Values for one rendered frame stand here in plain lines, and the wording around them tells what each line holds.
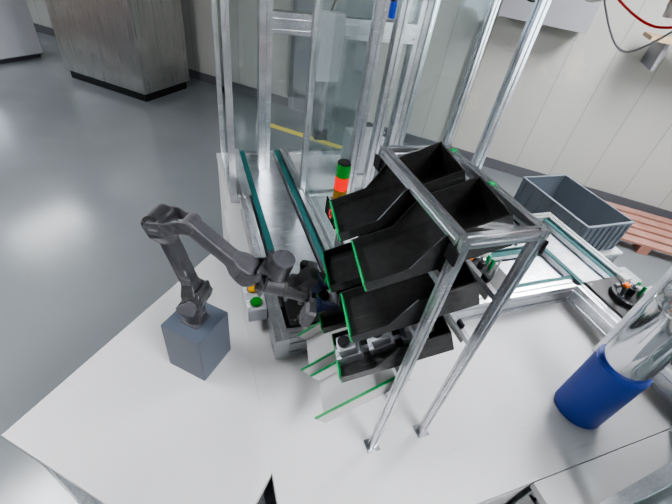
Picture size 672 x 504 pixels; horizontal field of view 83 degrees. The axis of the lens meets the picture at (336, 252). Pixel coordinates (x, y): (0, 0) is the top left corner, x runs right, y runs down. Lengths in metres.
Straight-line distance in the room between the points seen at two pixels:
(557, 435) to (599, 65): 4.06
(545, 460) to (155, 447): 1.16
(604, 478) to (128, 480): 1.37
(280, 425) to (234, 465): 0.16
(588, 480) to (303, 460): 0.86
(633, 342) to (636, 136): 4.06
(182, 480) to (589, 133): 4.89
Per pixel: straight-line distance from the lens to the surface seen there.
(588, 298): 1.98
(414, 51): 2.31
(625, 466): 1.64
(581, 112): 5.10
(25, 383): 2.66
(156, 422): 1.32
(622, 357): 1.40
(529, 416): 1.54
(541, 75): 4.98
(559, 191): 3.42
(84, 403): 1.42
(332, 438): 1.27
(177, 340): 1.26
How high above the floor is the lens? 2.01
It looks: 40 degrees down
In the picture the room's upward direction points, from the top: 10 degrees clockwise
